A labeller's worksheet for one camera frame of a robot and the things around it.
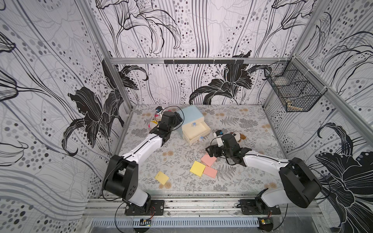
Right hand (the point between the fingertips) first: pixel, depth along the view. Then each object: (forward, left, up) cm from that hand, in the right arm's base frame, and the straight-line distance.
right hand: (212, 146), depth 90 cm
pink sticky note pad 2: (-15, +2, -5) cm, 16 cm away
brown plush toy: (+10, -22, -4) cm, 24 cm away
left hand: (+12, +22, +13) cm, 28 cm away
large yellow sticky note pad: (-12, +9, -6) cm, 16 cm away
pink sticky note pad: (-7, +3, -6) cm, 9 cm away
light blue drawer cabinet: (+10, +13, +8) cm, 18 cm away
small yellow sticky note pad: (-18, +31, -5) cm, 36 cm away
